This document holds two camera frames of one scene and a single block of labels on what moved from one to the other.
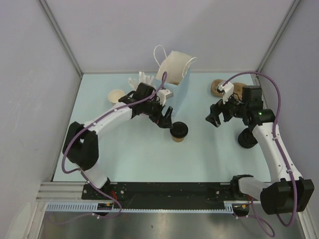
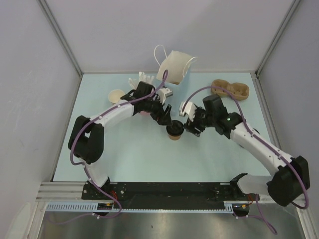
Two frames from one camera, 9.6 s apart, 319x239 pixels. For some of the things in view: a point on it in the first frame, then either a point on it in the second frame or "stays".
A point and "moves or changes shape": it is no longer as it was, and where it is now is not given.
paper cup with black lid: x=179 y=129 moves or changes shape
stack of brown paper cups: x=114 y=95 stays
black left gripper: x=163 y=121 stays
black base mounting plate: x=157 y=195 stays
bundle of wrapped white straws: x=142 y=78 stays
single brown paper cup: x=178 y=140 moves or changes shape
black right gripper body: x=232 y=108 → x=199 y=122
